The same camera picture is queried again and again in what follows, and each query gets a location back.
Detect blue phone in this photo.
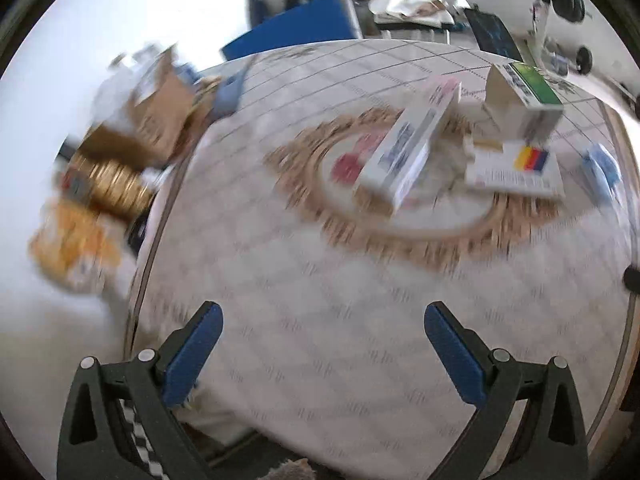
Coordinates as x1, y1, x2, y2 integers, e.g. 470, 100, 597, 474
214, 66, 249, 119

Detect white box with rainbow stripe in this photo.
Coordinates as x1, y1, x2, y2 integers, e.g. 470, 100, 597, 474
465, 141, 566, 199

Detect white plastic bag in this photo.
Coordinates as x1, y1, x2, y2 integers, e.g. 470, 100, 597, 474
96, 54, 151, 127

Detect green white medicine box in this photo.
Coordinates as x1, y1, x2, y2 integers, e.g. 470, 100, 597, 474
482, 61, 565, 144

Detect cardboard box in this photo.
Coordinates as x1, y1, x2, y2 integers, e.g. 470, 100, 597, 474
75, 45, 199, 171

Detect black bench pad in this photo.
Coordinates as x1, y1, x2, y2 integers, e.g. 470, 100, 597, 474
464, 7, 522, 62

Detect grey fuzzy cloth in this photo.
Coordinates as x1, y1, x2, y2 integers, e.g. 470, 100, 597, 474
264, 457, 317, 480

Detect yellow plastic bag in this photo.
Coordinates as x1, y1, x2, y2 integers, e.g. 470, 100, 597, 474
29, 197, 124, 292

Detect floral patterned table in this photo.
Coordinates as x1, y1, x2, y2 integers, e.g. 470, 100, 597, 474
122, 39, 640, 480

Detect gold ornate bottle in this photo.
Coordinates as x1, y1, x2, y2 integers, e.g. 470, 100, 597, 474
64, 152, 157, 222

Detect white toothpaste box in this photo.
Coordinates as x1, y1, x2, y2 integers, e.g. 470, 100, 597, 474
352, 77, 461, 216

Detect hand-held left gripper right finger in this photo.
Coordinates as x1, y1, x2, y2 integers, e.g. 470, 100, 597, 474
423, 301, 591, 480

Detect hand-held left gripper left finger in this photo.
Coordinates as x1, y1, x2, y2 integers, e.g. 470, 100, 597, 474
56, 301, 224, 480

